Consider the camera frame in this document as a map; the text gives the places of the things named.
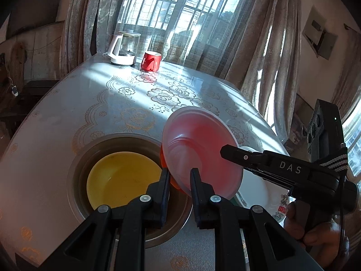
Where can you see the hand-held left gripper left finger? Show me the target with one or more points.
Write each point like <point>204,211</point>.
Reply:
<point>167,192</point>

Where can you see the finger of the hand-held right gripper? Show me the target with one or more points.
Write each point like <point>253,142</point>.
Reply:
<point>239,155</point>
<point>268,179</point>

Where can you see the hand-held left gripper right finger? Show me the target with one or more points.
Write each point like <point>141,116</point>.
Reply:
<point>194,192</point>

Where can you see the white plate with red print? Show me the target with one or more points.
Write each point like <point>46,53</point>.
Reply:
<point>253,192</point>

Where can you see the red plastic bowl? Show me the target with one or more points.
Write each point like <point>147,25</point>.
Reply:
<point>197,141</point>

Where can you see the yellow plastic bowl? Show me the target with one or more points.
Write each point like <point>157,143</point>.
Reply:
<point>118,177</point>

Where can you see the stainless steel bowl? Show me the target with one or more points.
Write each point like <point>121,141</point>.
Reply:
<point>80,175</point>

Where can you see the person's right hand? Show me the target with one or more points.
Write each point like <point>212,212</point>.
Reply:
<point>327,237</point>

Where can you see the beige curtain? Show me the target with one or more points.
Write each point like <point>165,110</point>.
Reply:
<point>276,62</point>

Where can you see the sheer curtain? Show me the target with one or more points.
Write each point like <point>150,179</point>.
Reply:
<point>214,42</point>

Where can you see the lace print tablecloth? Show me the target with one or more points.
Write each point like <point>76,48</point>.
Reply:
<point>84,104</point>

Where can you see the red mug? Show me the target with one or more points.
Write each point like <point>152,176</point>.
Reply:
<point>151,62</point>

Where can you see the barred window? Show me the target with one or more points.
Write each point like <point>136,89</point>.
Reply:
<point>169,2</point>

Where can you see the grey patterned curtain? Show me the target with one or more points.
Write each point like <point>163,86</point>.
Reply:
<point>84,19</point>

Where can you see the wall electrical box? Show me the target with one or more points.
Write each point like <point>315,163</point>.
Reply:
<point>321,36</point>

